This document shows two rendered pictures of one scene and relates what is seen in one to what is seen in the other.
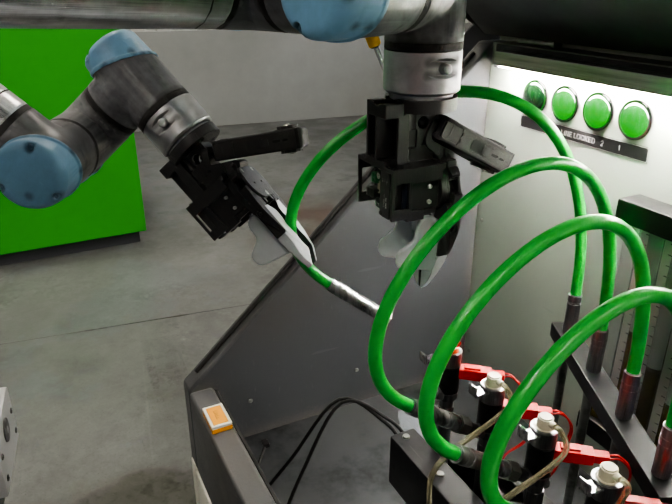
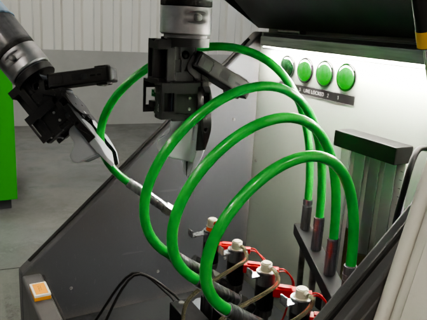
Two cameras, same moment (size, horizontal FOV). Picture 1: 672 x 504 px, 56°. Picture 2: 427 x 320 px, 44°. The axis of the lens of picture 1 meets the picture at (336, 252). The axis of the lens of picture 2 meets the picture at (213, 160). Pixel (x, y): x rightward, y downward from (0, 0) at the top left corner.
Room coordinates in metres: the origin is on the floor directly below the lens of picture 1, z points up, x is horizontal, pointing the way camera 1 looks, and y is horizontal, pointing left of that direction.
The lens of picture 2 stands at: (-0.15, -0.09, 1.47)
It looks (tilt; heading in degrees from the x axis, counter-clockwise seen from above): 15 degrees down; 357
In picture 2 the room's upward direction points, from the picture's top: 3 degrees clockwise
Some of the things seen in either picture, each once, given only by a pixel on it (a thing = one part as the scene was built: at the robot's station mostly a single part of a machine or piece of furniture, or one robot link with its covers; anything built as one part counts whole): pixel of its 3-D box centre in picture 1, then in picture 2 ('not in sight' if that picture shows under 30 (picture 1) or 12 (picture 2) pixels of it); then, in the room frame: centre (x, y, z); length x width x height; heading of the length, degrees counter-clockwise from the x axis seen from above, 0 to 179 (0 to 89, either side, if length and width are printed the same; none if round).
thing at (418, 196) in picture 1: (411, 155); (179, 79); (0.63, -0.08, 1.38); 0.09 x 0.08 x 0.12; 117
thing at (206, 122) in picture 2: (440, 214); (199, 120); (0.62, -0.11, 1.32); 0.05 x 0.02 x 0.09; 27
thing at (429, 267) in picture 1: (418, 255); (183, 150); (0.62, -0.09, 1.28); 0.06 x 0.03 x 0.09; 117
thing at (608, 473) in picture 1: (608, 479); (302, 298); (0.45, -0.25, 1.13); 0.02 x 0.02 x 0.03
